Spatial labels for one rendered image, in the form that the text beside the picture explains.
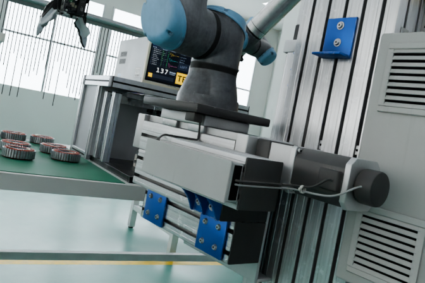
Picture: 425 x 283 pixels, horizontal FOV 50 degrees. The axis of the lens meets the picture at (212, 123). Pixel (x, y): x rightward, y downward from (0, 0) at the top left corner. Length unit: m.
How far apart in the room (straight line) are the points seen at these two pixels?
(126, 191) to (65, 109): 6.79
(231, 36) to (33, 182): 0.76
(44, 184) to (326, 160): 0.93
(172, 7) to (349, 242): 0.57
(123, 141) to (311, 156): 1.35
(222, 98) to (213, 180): 0.32
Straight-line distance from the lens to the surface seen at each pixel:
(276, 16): 1.63
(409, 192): 0.85
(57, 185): 1.48
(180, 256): 2.84
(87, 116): 2.15
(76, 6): 1.42
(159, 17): 0.98
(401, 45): 0.90
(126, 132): 2.06
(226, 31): 1.05
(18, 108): 8.17
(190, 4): 0.98
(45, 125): 8.26
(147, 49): 1.96
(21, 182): 1.46
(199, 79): 1.05
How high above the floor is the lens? 1.00
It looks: level
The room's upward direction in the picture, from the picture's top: 11 degrees clockwise
